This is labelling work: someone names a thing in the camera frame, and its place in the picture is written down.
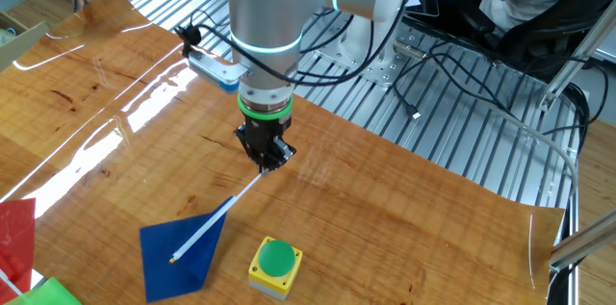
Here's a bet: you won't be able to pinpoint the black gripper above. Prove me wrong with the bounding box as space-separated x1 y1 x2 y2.
234 115 297 174

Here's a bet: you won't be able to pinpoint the blue flag with white stick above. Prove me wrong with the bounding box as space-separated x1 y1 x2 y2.
139 172 264 304

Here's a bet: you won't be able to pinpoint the green flag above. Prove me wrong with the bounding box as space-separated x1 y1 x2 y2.
4 276 83 305

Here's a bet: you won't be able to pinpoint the red flag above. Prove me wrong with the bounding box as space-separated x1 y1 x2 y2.
0 197 38 304

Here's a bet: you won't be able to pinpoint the yellow box with green button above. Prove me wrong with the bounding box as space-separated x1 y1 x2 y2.
247 236 304 302

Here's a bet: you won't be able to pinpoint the glossy wood-grain mat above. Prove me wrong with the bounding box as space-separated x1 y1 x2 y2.
0 0 565 305

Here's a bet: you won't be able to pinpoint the silver base connector plug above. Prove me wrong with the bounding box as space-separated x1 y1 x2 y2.
393 40 428 60

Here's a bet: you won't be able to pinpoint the black equipment case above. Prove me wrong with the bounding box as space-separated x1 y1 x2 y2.
403 0 497 42

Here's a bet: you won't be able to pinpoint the cardboard box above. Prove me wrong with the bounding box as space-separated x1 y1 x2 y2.
0 10 52 73

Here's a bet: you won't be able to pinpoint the slanted aluminium profile bar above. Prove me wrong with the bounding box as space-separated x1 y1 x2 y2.
536 0 616 113
548 208 616 272

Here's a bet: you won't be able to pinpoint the black office chair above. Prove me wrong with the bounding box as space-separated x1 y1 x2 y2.
495 0 616 80

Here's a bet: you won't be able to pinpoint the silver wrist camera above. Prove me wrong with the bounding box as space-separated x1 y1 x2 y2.
185 49 251 93

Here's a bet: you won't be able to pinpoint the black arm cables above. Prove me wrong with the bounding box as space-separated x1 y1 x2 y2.
175 0 424 88

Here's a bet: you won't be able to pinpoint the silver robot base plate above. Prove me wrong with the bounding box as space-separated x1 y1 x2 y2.
312 25 410 89

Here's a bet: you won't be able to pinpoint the black USB cable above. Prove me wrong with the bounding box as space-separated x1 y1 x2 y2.
390 42 521 121

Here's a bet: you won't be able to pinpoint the translucent grey hose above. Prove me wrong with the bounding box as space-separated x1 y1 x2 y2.
456 102 579 200

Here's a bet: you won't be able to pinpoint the black cable bundle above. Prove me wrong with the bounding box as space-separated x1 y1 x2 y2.
546 81 593 305

